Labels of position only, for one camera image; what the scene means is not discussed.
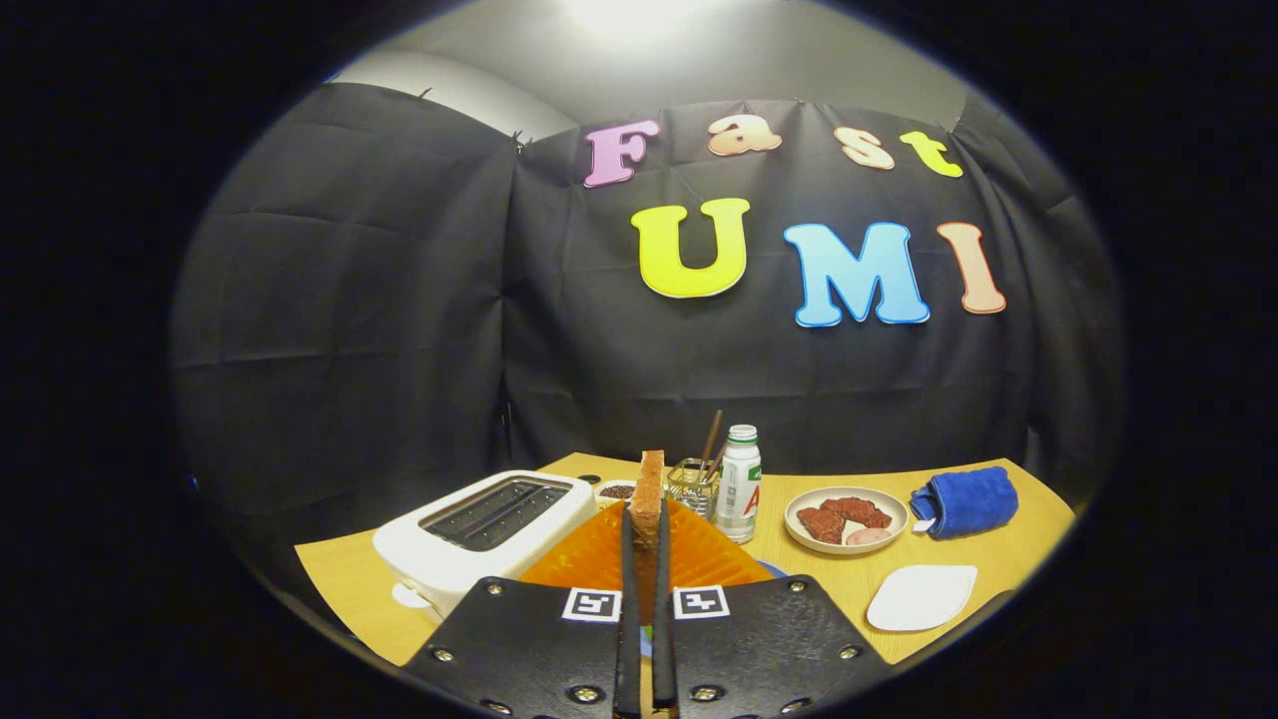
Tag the black backdrop cloth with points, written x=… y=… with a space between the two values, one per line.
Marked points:
x=399 y=350

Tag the beige round plate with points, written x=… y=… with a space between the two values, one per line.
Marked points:
x=849 y=548

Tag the white toaster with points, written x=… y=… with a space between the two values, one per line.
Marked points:
x=429 y=559

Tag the white leaf-shaped dish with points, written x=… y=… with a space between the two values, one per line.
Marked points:
x=924 y=597

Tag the brown meat patty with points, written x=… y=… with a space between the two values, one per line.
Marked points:
x=864 y=511
x=821 y=524

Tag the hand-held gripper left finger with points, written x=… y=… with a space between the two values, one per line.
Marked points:
x=627 y=659

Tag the brown wooden chopstick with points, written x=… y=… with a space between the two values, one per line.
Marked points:
x=718 y=461
x=712 y=439

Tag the white divided bean dish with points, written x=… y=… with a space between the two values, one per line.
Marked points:
x=616 y=491

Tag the pink ham slice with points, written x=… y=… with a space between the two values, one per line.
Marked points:
x=869 y=537

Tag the white green-capped bottle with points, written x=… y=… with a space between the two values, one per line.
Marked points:
x=737 y=489

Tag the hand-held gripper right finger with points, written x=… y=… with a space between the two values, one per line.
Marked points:
x=664 y=659

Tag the blue plate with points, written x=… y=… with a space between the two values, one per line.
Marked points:
x=771 y=570

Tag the toasted bread slice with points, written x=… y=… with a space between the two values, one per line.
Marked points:
x=649 y=494

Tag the blue folded towel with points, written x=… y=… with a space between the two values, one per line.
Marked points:
x=968 y=504

